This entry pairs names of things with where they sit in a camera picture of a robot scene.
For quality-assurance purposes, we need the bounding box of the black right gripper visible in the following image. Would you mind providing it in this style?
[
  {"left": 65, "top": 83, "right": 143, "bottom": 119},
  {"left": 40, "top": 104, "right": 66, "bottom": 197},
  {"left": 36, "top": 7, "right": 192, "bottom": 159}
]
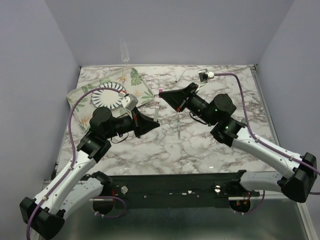
[{"left": 159, "top": 82, "right": 216, "bottom": 127}]

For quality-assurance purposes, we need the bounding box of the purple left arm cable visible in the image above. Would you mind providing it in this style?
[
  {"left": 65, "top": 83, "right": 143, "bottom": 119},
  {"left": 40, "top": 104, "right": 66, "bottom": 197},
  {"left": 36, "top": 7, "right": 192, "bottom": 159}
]
[{"left": 24, "top": 87, "right": 127, "bottom": 240}]

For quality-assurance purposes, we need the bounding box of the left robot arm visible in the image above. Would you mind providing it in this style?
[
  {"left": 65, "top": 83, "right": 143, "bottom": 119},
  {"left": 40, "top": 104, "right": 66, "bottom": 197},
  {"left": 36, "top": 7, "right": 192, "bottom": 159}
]
[{"left": 19, "top": 107, "right": 160, "bottom": 240}]

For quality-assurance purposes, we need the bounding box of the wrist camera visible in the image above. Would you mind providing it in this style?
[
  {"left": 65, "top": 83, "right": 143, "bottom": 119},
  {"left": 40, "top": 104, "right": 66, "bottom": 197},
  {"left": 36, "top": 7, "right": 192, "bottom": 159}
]
[
  {"left": 198, "top": 68, "right": 215, "bottom": 84},
  {"left": 121, "top": 93, "right": 139, "bottom": 111}
]

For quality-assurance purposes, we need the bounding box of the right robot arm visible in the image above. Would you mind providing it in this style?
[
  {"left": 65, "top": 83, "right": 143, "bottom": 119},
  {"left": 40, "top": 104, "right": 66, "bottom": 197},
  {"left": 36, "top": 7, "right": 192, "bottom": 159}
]
[{"left": 159, "top": 83, "right": 318, "bottom": 203}]

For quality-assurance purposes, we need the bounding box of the white marker with pink tip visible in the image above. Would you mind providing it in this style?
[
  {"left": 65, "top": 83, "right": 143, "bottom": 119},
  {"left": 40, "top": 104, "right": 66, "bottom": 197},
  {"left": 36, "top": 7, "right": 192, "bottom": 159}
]
[{"left": 153, "top": 106, "right": 160, "bottom": 122}]

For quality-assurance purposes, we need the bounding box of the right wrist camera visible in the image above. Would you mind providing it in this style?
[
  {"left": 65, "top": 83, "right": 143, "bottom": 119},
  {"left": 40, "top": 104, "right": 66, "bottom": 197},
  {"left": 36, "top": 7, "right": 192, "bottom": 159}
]
[{"left": 198, "top": 68, "right": 215, "bottom": 84}]

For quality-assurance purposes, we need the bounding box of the floral rectangular tray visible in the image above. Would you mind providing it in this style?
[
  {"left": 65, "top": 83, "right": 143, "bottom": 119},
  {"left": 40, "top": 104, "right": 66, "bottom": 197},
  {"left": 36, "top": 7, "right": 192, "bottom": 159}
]
[{"left": 67, "top": 66, "right": 154, "bottom": 131}]

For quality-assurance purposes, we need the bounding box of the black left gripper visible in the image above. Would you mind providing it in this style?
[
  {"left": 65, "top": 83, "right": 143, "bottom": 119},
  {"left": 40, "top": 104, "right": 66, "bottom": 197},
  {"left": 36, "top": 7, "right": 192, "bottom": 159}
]
[{"left": 105, "top": 106, "right": 161, "bottom": 139}]

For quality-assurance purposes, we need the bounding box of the white blue striped plate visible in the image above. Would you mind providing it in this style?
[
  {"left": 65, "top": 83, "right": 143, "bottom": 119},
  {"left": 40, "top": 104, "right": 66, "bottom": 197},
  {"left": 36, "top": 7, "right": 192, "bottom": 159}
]
[{"left": 91, "top": 81, "right": 127, "bottom": 110}]

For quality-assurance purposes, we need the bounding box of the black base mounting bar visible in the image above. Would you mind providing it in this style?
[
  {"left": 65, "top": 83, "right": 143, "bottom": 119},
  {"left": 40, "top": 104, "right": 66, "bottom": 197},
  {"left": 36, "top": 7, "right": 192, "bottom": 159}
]
[{"left": 82, "top": 169, "right": 248, "bottom": 210}]

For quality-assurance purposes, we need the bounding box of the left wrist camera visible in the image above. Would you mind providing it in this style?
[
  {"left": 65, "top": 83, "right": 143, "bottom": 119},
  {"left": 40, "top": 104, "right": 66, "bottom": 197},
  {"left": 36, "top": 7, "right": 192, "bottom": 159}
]
[{"left": 121, "top": 93, "right": 139, "bottom": 111}]

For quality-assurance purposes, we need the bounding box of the white pen with dark tip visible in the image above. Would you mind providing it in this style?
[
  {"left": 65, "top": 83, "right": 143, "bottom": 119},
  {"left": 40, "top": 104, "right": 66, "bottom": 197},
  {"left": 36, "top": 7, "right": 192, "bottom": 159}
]
[{"left": 175, "top": 70, "right": 185, "bottom": 83}]

